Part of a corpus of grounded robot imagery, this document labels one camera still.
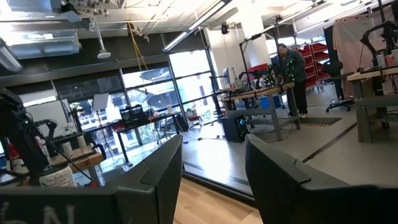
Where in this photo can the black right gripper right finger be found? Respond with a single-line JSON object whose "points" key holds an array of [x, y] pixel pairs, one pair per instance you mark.
{"points": [[280, 186]]}

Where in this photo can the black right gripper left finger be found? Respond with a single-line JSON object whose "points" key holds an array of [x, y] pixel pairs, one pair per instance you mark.
{"points": [[155, 186]]}

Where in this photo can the white Celsius Peach Vibe can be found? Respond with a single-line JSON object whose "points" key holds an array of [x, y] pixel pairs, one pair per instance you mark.
{"points": [[57, 177]]}

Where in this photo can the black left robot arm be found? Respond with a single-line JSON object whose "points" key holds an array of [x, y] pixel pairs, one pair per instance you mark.
{"points": [[18, 133]]}

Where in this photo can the black background robot arm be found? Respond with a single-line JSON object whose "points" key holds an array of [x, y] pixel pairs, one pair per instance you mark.
{"points": [[390, 32]]}

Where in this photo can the black standing desk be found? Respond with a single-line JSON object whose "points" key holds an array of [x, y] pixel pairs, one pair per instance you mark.
{"points": [[124, 149]]}

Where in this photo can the black PC tower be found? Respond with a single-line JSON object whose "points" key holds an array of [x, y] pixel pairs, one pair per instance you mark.
{"points": [[231, 130]]}

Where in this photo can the small wooden side table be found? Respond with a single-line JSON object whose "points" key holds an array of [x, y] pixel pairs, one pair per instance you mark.
{"points": [[87, 158]]}

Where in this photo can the dark hazard-striped floor mat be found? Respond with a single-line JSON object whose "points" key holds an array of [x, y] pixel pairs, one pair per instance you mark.
{"points": [[323, 120]]}

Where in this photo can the blue storage bin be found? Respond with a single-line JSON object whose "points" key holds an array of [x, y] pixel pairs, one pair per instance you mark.
{"points": [[265, 102]]}

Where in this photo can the white paper cup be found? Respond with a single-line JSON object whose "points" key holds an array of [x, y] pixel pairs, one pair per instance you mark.
{"points": [[66, 149], [81, 142]]}

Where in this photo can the long wooden workbench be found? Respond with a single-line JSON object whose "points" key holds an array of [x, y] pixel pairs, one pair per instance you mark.
{"points": [[264, 91]]}

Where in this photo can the wooden table grey legs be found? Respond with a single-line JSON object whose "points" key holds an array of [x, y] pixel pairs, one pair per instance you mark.
{"points": [[363, 118]]}

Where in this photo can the robot arms with green lights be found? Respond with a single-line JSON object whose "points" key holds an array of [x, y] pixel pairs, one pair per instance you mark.
{"points": [[248, 76]]}

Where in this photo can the grey computer monitor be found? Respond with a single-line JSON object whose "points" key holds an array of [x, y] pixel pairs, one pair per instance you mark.
{"points": [[226, 78]]}

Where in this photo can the person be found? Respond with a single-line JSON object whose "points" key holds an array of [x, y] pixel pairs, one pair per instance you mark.
{"points": [[293, 65]]}

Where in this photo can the black office chair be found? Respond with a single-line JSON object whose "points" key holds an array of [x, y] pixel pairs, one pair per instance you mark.
{"points": [[333, 69]]}

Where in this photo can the red bin shelving rack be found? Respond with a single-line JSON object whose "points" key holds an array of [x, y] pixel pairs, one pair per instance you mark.
{"points": [[318, 51]]}

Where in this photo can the white pendant lamp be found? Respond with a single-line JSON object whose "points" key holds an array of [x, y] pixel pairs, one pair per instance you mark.
{"points": [[104, 55]]}

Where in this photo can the red plastic cup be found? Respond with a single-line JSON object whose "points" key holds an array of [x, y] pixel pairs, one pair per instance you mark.
{"points": [[12, 152]]}

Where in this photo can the long ceiling light strip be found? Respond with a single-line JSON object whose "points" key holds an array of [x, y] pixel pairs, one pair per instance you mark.
{"points": [[186, 35]]}

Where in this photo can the pink fabric curtain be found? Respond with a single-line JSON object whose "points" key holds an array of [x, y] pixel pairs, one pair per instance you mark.
{"points": [[351, 37]]}

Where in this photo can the black ceiling camera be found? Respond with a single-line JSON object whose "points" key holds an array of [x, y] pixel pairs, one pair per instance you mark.
{"points": [[224, 28]]}

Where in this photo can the silver ceiling duct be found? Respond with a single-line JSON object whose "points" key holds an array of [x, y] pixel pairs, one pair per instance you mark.
{"points": [[43, 45]]}

